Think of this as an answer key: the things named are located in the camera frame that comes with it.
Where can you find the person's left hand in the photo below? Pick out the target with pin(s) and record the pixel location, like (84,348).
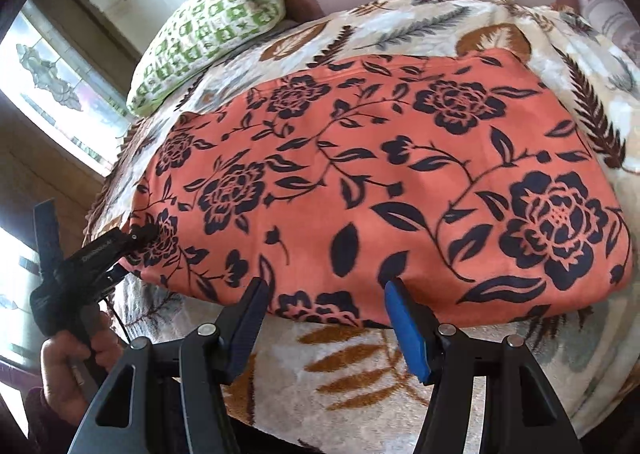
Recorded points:
(65,374)

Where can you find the green white patterned pillow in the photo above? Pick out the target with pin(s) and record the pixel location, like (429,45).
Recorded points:
(200,29)

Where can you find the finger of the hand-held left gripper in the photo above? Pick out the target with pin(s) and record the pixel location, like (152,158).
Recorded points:
(116,275)
(145,234)

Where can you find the leaf printed fleece blanket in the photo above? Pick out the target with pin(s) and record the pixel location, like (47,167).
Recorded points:
(325,384)

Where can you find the orange black floral garment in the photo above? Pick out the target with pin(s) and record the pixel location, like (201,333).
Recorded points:
(350,159)

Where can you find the person's left forearm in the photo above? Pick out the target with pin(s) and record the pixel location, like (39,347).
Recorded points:
(40,421)

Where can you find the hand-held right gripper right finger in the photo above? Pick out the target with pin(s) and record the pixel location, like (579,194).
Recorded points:
(407,329)

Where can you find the etched glass window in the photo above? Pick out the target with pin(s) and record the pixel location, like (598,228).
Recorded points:
(45,74)

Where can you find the bright window pane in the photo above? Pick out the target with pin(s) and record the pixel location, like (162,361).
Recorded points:
(20,294)

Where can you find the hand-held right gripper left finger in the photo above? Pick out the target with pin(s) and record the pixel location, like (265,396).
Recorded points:
(247,324)

